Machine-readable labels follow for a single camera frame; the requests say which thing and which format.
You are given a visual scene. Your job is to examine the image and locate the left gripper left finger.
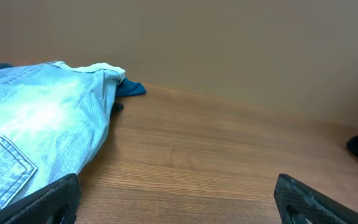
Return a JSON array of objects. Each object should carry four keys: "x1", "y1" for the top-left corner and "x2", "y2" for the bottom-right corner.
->
[{"x1": 0, "y1": 174, "x2": 80, "y2": 224}]

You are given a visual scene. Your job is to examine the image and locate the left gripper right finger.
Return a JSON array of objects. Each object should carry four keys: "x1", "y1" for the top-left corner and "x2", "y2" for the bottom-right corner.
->
[{"x1": 273, "y1": 174, "x2": 358, "y2": 224}]

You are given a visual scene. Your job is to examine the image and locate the black garment under pile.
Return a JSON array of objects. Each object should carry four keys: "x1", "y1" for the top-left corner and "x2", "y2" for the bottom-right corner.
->
[{"x1": 111, "y1": 103, "x2": 124, "y2": 114}]

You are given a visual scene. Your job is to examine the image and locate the light blue denim shorts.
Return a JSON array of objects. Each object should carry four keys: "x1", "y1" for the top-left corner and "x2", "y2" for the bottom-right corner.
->
[{"x1": 0, "y1": 61, "x2": 126, "y2": 210}]

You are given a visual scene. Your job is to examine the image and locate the blue t-shirt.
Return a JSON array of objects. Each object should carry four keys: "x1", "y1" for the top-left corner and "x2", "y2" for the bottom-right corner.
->
[{"x1": 0, "y1": 63, "x2": 147, "y2": 97}]

